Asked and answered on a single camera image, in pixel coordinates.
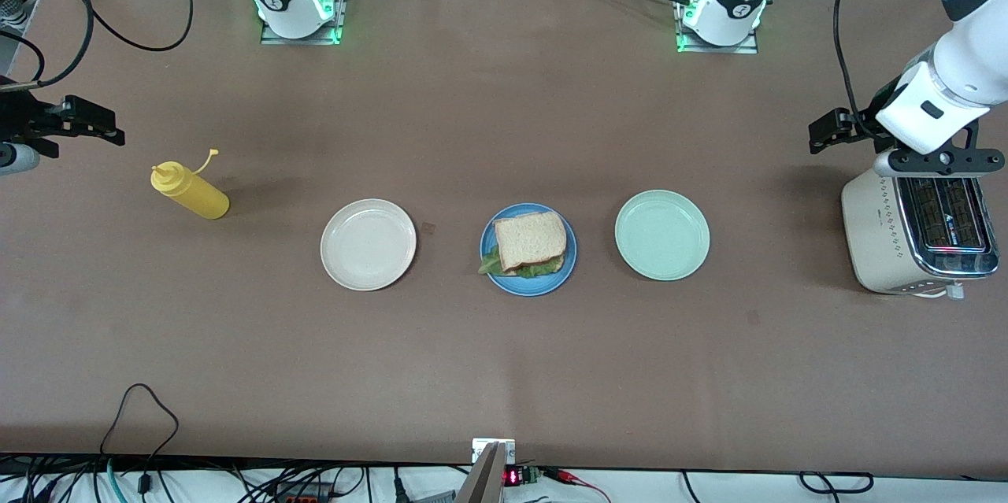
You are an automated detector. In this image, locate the yellow squeeze bottle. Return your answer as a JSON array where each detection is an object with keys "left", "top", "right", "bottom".
[{"left": 151, "top": 149, "right": 231, "bottom": 220}]

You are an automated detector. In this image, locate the brown bread slice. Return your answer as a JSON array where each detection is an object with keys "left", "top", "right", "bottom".
[{"left": 494, "top": 211, "right": 569, "bottom": 272}]

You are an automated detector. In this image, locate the green lettuce leaf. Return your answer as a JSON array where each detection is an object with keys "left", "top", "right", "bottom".
[{"left": 478, "top": 246, "right": 565, "bottom": 279}]

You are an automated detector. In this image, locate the light green round plate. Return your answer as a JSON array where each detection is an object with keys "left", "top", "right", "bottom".
[{"left": 614, "top": 189, "right": 711, "bottom": 282}]

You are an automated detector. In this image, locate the beige round plate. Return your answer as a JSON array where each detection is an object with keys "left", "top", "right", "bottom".
[{"left": 320, "top": 198, "right": 417, "bottom": 292}]

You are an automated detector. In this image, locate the blue round plate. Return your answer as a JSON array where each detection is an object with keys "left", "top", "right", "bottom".
[{"left": 480, "top": 203, "right": 578, "bottom": 298}]

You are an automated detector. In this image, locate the beige chrome toaster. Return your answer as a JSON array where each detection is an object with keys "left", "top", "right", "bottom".
[{"left": 840, "top": 165, "right": 1001, "bottom": 301}]

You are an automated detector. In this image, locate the red clip lead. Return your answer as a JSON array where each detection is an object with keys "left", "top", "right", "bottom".
[{"left": 543, "top": 468, "right": 611, "bottom": 503}]

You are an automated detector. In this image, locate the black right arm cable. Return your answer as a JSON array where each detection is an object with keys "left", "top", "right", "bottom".
[{"left": 0, "top": 0, "right": 195, "bottom": 91}]

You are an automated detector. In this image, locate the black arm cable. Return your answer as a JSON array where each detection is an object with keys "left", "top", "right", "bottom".
[
  {"left": 832, "top": 0, "right": 903, "bottom": 143},
  {"left": 0, "top": 0, "right": 195, "bottom": 91}
]

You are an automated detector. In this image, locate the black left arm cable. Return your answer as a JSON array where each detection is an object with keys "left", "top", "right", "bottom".
[{"left": 832, "top": 0, "right": 903, "bottom": 143}]

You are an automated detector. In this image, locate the thin black looped cable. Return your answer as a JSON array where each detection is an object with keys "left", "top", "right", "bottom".
[{"left": 98, "top": 383, "right": 180, "bottom": 480}]

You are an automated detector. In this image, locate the black coiled cable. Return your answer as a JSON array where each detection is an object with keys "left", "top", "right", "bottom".
[{"left": 799, "top": 471, "right": 876, "bottom": 495}]

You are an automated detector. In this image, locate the teal cable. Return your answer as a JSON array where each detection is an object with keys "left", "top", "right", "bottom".
[{"left": 105, "top": 458, "right": 128, "bottom": 503}]

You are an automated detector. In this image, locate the small white mount box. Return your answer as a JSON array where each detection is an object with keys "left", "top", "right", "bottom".
[{"left": 472, "top": 438, "right": 517, "bottom": 464}]

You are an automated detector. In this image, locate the grey metal bracket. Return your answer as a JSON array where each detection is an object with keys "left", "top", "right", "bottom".
[{"left": 455, "top": 442, "right": 506, "bottom": 503}]

